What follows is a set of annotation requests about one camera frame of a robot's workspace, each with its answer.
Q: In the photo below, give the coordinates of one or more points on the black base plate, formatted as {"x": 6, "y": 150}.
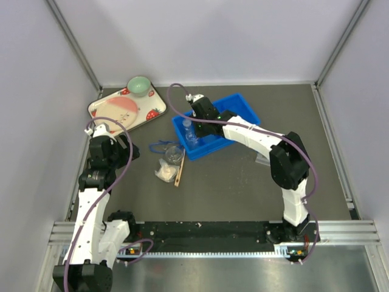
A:
{"x": 212, "y": 236}

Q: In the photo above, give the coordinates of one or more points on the beige crumpled glove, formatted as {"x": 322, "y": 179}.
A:
{"x": 167, "y": 172}

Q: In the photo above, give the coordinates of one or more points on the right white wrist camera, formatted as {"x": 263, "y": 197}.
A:
{"x": 192, "y": 98}

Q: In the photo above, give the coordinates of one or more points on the wooden test tube clamp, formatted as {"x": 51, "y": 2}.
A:
{"x": 179, "y": 174}

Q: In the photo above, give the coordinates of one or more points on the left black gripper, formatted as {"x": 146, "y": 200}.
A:
{"x": 126, "y": 151}

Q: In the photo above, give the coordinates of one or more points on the pink cream plate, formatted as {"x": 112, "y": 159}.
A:
{"x": 122, "y": 109}

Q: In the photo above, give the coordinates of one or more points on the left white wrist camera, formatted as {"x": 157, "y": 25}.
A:
{"x": 100, "y": 130}

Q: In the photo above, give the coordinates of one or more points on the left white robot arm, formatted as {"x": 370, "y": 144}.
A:
{"x": 87, "y": 265}

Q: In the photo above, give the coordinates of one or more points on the clear acrylic tube rack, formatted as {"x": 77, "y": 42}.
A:
{"x": 262, "y": 160}

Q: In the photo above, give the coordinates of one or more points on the strawberry pattern tray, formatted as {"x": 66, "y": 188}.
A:
{"x": 149, "y": 106}

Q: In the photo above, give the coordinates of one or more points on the blue rimmed safety goggles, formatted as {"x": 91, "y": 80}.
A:
{"x": 160, "y": 147}

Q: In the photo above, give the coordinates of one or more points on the clear glass beaker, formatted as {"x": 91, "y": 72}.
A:
{"x": 190, "y": 135}

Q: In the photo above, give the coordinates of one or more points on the clear glass flask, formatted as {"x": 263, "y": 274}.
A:
{"x": 174, "y": 155}

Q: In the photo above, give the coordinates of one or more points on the green ceramic bowl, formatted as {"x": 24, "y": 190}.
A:
{"x": 139, "y": 86}

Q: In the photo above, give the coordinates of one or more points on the grey slotted cable duct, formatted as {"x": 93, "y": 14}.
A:
{"x": 278, "y": 251}

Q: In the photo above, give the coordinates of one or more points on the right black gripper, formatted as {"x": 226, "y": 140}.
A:
{"x": 201, "y": 134}

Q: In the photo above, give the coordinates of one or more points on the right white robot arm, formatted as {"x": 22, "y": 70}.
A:
{"x": 288, "y": 167}

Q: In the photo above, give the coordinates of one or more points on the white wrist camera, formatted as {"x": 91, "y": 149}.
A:
{"x": 192, "y": 98}
{"x": 100, "y": 130}

